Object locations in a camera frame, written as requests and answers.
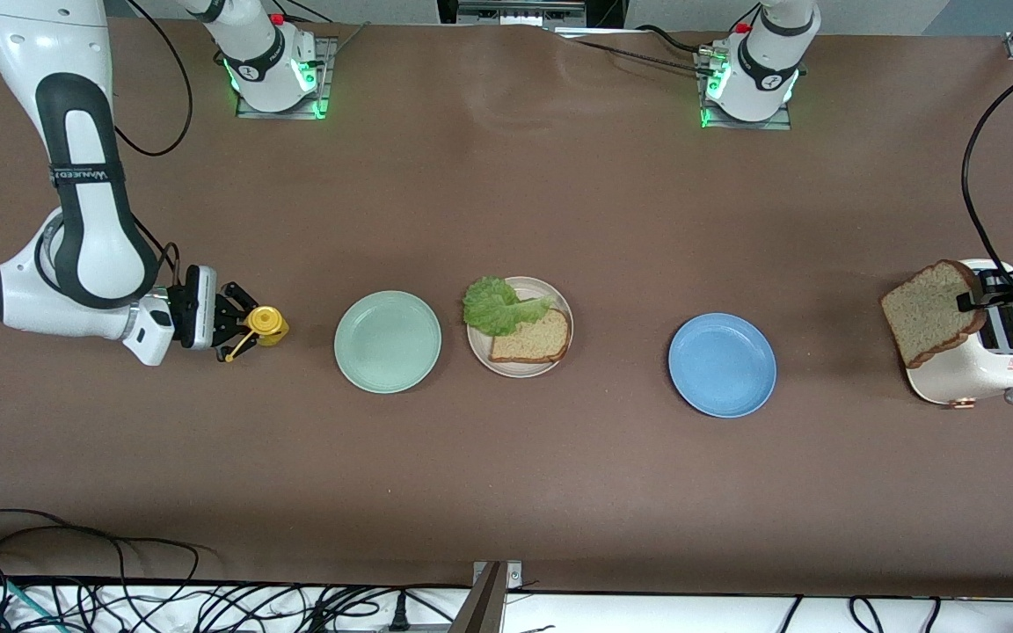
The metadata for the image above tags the beige plate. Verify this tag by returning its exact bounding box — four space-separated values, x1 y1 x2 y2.
466 276 575 379

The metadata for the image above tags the long black arm cable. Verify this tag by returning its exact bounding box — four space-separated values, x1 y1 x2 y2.
113 0 194 158

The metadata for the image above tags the black cable loop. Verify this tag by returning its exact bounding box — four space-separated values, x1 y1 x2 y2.
0 508 201 586

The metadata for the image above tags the white two-slot toaster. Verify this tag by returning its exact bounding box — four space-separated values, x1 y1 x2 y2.
904 258 1013 407

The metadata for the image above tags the thin braided black cable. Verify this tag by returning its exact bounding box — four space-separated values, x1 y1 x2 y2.
559 37 718 78

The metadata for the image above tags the aluminium profile post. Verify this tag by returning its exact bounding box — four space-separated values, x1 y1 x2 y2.
455 560 525 633

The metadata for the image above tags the brown bread slice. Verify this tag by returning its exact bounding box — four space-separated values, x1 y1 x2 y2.
489 308 572 365
879 259 989 369

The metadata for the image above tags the yellow mustard squeeze bottle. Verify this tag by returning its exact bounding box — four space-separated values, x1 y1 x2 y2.
224 305 291 364

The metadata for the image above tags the mint green plate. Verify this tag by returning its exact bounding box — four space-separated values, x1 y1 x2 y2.
333 290 442 395

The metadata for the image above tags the blue plate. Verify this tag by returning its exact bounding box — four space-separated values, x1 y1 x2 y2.
667 313 777 419

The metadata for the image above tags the thick black table cable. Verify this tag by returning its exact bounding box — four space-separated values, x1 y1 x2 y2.
634 25 710 55

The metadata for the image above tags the black equipment box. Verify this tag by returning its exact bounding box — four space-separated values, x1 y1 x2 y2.
436 0 626 27

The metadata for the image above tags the green lettuce leaf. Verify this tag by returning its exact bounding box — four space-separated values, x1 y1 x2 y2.
462 276 556 338

